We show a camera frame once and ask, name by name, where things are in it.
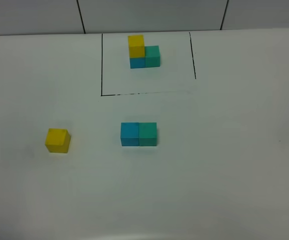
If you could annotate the green cube block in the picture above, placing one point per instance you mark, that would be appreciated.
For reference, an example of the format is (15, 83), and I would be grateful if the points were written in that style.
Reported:
(148, 135)

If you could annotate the blue cube block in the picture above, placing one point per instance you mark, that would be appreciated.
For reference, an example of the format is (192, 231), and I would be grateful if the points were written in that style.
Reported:
(129, 134)

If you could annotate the yellow cube block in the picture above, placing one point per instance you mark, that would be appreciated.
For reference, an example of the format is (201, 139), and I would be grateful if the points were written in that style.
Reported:
(58, 140)

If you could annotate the template blue block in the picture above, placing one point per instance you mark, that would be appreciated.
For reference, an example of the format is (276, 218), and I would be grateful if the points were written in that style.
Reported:
(137, 62)

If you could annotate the template green block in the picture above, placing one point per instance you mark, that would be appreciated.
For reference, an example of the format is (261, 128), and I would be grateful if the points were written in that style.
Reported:
(152, 56)

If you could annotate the template yellow block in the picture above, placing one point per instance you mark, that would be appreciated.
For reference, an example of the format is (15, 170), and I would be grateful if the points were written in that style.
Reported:
(136, 46)

